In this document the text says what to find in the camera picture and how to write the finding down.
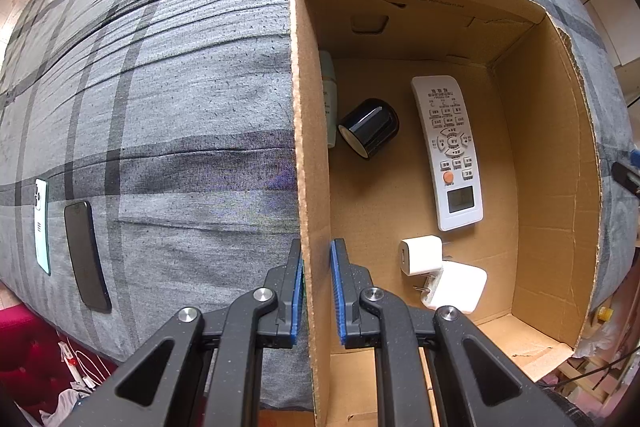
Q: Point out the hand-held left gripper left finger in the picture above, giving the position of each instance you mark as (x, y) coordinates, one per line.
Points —
(298, 302)

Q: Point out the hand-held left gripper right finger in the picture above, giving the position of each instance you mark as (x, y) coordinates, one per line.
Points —
(340, 302)

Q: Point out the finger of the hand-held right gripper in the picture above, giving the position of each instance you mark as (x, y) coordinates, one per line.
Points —
(627, 177)

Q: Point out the brown cardboard box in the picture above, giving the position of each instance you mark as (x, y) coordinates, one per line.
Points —
(545, 157)

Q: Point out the small white charger cube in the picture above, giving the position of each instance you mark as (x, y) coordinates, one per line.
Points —
(422, 254)

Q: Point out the large white charger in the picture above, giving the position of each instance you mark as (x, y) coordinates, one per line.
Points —
(462, 287)

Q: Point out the black cylindrical jar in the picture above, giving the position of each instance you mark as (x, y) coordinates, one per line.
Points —
(372, 122)

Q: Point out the pale green tube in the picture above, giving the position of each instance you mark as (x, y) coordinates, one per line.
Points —
(330, 102)

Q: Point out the small yellow object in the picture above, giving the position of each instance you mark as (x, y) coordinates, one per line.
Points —
(605, 314)

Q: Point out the white remote control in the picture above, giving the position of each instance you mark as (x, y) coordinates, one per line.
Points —
(450, 122)

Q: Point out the black smartphone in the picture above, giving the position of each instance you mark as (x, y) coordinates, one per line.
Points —
(86, 257)

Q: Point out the grey plaid bed sheet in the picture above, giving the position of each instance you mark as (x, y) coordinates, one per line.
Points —
(175, 107)

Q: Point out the white crumpled cloth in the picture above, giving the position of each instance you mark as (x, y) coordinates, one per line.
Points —
(67, 404)

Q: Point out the mint green smartphone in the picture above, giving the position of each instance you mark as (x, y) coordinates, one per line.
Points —
(42, 227)

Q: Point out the wooden frame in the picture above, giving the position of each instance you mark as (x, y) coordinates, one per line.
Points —
(590, 377)

